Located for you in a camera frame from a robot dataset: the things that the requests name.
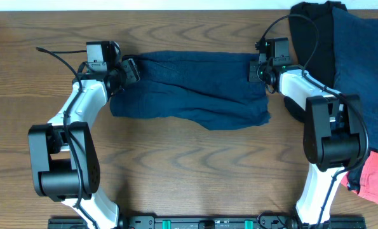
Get navy blue shorts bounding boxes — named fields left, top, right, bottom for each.
left=110, top=51, right=270, bottom=130

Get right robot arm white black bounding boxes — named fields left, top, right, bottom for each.
left=248, top=61, right=368, bottom=228

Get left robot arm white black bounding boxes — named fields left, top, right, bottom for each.
left=28, top=59, right=140, bottom=228

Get black shirt with lettering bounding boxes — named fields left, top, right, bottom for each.
left=289, top=1, right=347, bottom=88

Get dark blue garment in pile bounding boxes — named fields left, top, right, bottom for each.
left=332, top=9, right=378, bottom=149

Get red garment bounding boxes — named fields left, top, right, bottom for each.
left=341, top=151, right=378, bottom=205

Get black mounting rail with clamps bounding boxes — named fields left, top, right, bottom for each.
left=47, top=211, right=367, bottom=229

